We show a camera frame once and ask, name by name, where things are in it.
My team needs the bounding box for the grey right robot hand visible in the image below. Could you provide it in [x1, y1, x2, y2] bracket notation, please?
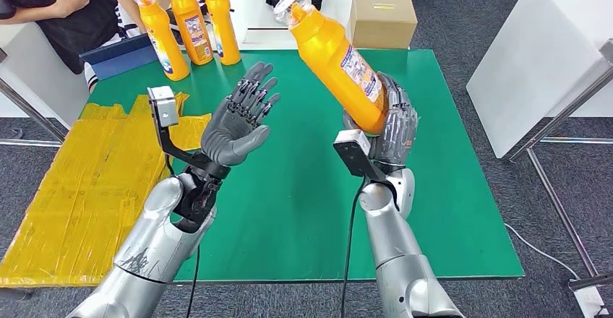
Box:
[342, 72, 419, 168]

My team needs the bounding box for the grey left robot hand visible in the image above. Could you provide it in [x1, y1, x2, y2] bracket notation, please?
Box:
[201, 61, 281, 168]

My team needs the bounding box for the orange detergent bottle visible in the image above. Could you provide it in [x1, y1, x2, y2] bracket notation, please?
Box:
[201, 0, 242, 66]
[273, 0, 389, 136]
[166, 0, 215, 66]
[130, 0, 191, 82]

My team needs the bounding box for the green table mat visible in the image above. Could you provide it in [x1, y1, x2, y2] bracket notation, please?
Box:
[87, 49, 524, 283]

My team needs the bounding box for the brown cardboard box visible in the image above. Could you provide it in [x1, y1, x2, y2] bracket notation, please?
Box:
[347, 0, 418, 50]

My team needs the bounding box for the blue tablet case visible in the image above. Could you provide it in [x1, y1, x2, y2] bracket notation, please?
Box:
[79, 33, 159, 81]

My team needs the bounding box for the large white table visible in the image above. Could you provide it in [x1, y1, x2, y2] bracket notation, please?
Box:
[465, 0, 613, 160]

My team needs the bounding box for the yellow taped plastic sheet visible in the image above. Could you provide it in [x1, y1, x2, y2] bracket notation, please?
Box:
[0, 90, 212, 289]

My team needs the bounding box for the white desk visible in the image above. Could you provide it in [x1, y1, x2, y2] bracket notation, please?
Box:
[0, 21, 92, 130]

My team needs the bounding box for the white power strip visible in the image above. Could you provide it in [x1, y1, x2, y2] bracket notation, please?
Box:
[573, 287, 612, 318]

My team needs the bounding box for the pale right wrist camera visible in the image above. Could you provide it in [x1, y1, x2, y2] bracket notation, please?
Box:
[333, 129, 388, 184]

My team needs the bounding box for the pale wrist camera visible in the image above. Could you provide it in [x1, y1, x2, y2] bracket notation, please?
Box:
[147, 85, 214, 166]
[333, 129, 388, 184]

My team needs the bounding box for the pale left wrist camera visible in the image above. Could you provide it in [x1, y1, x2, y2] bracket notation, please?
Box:
[147, 85, 214, 166]

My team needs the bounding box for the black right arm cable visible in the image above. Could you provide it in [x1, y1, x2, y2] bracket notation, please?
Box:
[340, 179, 367, 318]

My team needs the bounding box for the metal stand frame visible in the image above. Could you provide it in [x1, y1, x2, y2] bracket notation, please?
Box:
[506, 38, 613, 293]

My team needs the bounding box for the white floor cable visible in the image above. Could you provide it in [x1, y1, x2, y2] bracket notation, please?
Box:
[503, 223, 581, 281]

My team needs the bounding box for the metal table leg frame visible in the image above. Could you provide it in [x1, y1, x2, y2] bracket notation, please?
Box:
[0, 79, 67, 149]

